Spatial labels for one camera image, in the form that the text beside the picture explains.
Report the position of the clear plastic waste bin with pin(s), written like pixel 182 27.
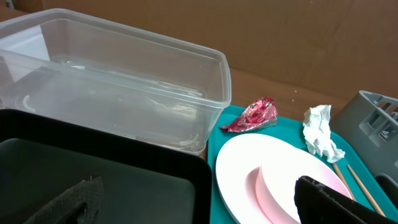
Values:
pixel 118 79

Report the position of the red foil snack wrapper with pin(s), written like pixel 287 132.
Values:
pixel 262 113

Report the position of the grey dishwasher rack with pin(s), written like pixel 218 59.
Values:
pixel 369 124

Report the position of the white tissue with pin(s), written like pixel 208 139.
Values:
pixel 317 134

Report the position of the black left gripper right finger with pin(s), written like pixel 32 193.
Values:
pixel 318 204

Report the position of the black plastic tray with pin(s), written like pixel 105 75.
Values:
pixel 143 183

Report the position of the wooden chopstick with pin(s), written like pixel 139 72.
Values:
pixel 365 191
pixel 340 175

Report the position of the teal serving tray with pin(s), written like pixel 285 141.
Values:
pixel 290 131

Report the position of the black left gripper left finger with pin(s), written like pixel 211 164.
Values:
pixel 79 204

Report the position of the large pink plate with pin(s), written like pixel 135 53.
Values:
pixel 227 166

